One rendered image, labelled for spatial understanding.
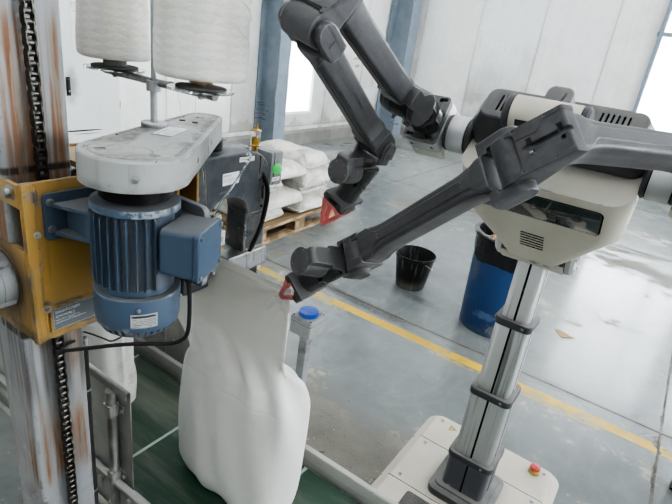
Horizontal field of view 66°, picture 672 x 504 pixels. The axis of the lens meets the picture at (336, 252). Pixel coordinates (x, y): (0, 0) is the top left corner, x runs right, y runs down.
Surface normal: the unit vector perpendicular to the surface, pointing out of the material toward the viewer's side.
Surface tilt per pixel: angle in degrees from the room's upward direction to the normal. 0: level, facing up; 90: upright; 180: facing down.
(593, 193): 40
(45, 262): 90
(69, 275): 90
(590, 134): 44
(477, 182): 78
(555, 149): 72
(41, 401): 90
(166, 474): 0
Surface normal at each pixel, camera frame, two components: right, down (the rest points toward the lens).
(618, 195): -0.27, -0.54
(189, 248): -0.19, 0.36
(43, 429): 0.81, 0.32
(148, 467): 0.13, -0.91
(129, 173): 0.26, 0.42
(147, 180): 0.47, 0.41
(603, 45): -0.57, 0.26
